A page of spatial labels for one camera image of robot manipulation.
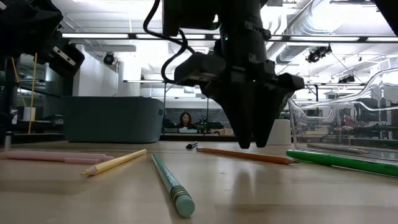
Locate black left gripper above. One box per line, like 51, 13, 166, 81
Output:
39, 29, 86, 78

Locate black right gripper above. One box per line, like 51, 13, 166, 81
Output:
198, 58, 305, 149

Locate orange pencil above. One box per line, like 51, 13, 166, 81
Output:
196, 146, 299, 166

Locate green pen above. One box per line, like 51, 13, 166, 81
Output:
285, 149, 398, 178

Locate pink pen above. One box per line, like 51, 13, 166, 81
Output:
3, 150, 115, 166

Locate teal pencil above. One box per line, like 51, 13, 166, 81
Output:
151, 154, 196, 218

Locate clear plastic tray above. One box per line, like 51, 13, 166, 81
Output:
287, 67, 398, 162

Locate yellow pencil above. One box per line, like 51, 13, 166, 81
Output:
81, 148, 148, 177

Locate white plant pot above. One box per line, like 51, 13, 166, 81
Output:
267, 119, 292, 146

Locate long ceiling light strip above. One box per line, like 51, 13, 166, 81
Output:
62, 32, 398, 44

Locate small black device green lights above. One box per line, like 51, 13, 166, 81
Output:
198, 117, 224, 134

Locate thin yellow pole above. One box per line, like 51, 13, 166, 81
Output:
27, 52, 39, 135
11, 57, 27, 108

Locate white cylinder container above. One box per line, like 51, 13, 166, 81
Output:
23, 106, 37, 121

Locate person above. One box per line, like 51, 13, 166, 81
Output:
175, 111, 199, 131

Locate teal plastic bin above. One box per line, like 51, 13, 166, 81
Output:
61, 95, 165, 144

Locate black ceiling spotlight cluster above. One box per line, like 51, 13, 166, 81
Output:
338, 74, 356, 84
305, 45, 333, 64

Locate black metal table frame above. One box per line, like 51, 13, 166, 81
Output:
11, 133, 240, 144

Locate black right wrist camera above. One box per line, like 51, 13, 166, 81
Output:
173, 52, 227, 87

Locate silver ventilation duct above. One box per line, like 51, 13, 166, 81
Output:
275, 0, 346, 65

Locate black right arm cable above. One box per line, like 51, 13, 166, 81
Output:
142, 0, 197, 85

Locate silver metal post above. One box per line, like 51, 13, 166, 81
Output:
2, 131, 12, 150

